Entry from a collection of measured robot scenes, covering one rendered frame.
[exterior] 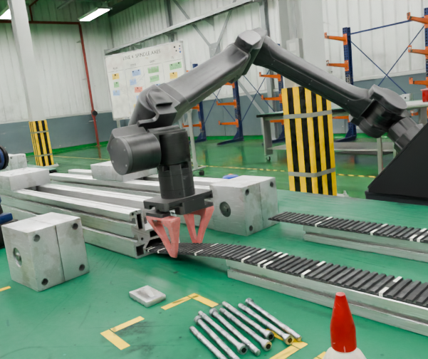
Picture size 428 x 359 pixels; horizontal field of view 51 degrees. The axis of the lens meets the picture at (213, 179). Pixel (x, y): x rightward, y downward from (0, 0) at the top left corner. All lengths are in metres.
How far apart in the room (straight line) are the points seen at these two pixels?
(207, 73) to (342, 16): 9.10
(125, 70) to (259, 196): 6.34
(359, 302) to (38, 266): 0.47
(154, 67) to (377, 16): 4.65
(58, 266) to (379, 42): 8.95
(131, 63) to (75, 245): 6.35
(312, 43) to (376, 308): 3.74
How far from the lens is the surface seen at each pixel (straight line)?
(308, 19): 4.18
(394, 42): 9.28
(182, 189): 0.71
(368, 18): 9.61
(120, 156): 0.67
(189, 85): 0.84
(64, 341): 0.58
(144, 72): 6.87
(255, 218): 0.86
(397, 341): 0.51
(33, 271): 0.74
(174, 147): 0.70
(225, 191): 0.86
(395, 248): 0.72
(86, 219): 0.93
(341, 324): 0.32
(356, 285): 0.54
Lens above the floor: 1.03
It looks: 10 degrees down
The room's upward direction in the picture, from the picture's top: 6 degrees counter-clockwise
